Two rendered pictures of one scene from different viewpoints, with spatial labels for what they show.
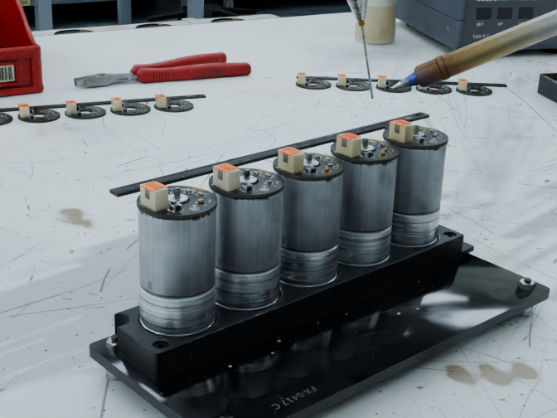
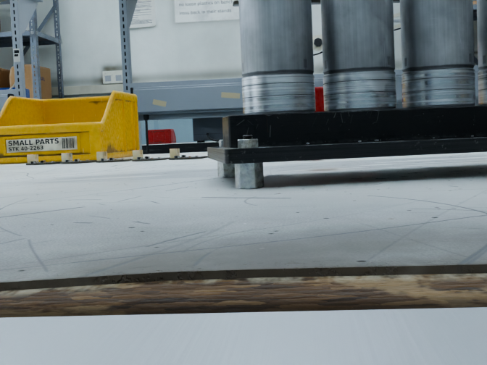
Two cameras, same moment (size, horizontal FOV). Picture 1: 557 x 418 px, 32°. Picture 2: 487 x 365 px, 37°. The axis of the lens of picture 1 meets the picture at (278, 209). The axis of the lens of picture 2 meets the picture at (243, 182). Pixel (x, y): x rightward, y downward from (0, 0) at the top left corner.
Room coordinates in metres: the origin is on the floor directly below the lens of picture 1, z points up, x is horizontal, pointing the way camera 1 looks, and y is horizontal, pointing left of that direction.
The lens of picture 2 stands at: (0.07, -0.10, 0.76)
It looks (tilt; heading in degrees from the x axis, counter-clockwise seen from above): 4 degrees down; 36
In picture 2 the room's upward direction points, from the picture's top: 2 degrees counter-clockwise
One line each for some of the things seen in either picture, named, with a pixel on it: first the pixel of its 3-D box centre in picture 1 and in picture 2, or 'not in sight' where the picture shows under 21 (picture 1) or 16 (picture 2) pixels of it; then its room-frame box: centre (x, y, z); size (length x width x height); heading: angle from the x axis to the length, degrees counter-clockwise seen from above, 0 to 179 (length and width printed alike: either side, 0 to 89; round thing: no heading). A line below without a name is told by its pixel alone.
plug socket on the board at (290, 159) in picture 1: (293, 159); not in sight; (0.31, 0.00, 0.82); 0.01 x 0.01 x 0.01; 42
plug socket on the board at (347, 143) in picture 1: (350, 144); not in sight; (0.33, -0.02, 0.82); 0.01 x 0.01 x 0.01; 42
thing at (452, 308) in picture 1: (336, 327); (461, 153); (0.30, -0.02, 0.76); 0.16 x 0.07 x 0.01; 132
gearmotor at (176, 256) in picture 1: (177, 270); (277, 64); (0.28, 0.03, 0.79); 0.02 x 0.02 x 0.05
